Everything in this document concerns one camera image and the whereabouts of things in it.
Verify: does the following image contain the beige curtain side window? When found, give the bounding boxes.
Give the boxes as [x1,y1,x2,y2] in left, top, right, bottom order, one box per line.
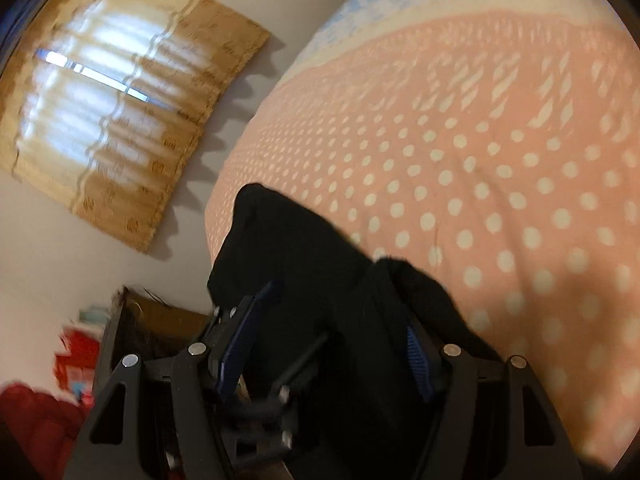
[1,0,269,252]

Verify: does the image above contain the black pants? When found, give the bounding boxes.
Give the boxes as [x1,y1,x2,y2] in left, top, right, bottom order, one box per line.
[208,183,496,479]

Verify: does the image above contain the polka dot bed quilt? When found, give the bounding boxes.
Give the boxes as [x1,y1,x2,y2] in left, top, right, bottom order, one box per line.
[205,0,639,467]

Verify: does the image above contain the red object on floor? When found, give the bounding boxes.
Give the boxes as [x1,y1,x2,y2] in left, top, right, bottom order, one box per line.
[1,328,101,479]

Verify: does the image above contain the dark cardboard box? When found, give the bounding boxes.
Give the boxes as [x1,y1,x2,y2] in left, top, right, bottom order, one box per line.
[92,287,209,398]

